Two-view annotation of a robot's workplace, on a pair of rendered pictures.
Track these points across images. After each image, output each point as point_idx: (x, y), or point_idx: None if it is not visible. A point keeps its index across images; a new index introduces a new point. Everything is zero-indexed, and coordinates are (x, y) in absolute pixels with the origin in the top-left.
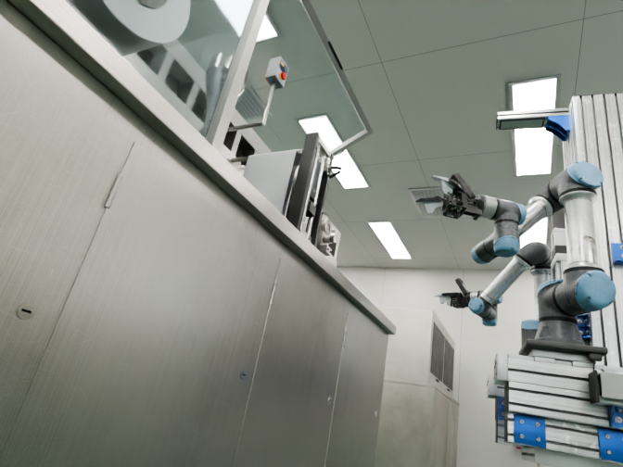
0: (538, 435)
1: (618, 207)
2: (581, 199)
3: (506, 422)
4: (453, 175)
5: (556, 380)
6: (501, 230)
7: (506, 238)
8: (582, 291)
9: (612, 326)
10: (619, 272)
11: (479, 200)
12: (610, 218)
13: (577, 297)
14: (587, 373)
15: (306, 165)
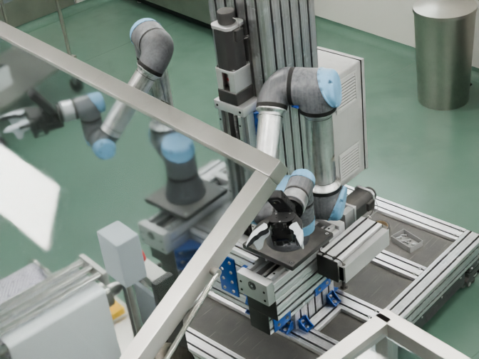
0: (286, 314)
1: (293, 35)
2: (329, 119)
3: (266, 323)
4: (281, 199)
5: (301, 274)
6: (306, 218)
7: (311, 224)
8: (338, 217)
9: (292, 169)
10: (295, 112)
11: (299, 209)
12: (288, 53)
13: (329, 219)
14: (316, 253)
15: (177, 330)
